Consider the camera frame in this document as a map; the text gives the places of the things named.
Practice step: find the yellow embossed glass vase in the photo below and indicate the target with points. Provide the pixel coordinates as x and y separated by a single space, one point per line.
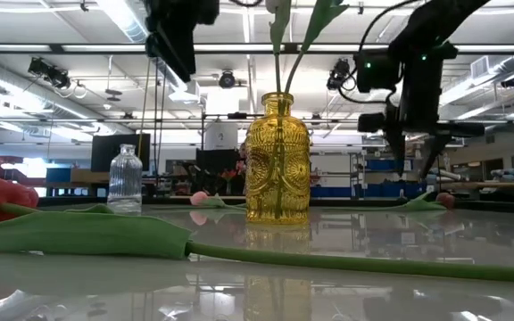
279 178

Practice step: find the green flower stems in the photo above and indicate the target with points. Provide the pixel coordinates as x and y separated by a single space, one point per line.
321 18

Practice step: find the blue storage box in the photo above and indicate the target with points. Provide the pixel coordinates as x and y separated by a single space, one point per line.
58 175

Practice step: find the red artificial tulip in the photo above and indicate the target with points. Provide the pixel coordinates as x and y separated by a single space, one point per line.
422 206
83 234

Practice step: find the wooden workbench top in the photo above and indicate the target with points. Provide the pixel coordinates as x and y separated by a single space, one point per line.
484 184

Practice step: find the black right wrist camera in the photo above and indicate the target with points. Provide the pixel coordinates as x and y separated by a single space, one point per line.
375 71

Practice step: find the square ceiling air vent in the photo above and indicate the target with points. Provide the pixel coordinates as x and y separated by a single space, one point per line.
479 67

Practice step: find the silver ceiling air duct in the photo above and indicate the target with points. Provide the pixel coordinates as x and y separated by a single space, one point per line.
16 89

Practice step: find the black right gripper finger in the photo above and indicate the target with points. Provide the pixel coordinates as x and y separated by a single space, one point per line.
433 153
396 149

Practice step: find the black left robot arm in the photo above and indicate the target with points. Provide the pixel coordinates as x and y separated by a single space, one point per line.
172 40

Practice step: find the round black ceiling camera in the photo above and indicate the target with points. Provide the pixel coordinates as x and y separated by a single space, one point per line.
226 80

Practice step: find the small black ceiling camera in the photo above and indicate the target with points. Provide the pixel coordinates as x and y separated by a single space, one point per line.
511 81

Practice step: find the red workshop cart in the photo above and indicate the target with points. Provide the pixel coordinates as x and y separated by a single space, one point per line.
7 159

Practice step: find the black table edge frame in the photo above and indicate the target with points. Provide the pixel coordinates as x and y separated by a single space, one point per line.
507 207

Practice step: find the row of blue bins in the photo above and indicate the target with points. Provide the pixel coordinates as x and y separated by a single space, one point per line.
373 191

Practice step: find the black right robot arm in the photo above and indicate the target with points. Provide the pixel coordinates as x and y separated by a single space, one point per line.
435 22

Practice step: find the blue shelf bins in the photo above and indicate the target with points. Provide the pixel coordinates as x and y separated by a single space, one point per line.
386 165

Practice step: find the black wall monitor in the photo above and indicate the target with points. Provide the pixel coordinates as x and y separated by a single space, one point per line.
101 151

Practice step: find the person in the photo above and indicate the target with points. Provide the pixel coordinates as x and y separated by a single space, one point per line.
242 167

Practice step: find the clear ribbed glass vase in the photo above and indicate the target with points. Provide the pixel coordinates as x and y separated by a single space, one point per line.
125 178

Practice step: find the brown cardboard box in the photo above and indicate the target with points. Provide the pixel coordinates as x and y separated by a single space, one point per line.
87 176

